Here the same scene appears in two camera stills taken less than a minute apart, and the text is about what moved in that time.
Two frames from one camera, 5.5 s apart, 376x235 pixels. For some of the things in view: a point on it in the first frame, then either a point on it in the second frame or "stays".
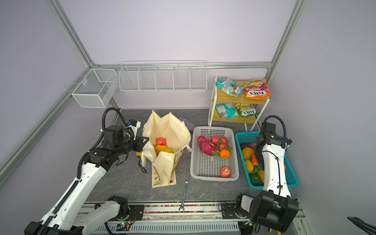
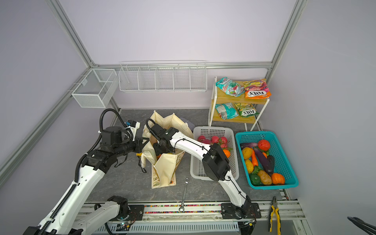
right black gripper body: [258, 150] -> [159, 149]
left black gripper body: [129, 145] stays
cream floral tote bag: [165, 165] stays
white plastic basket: [213, 155] stays
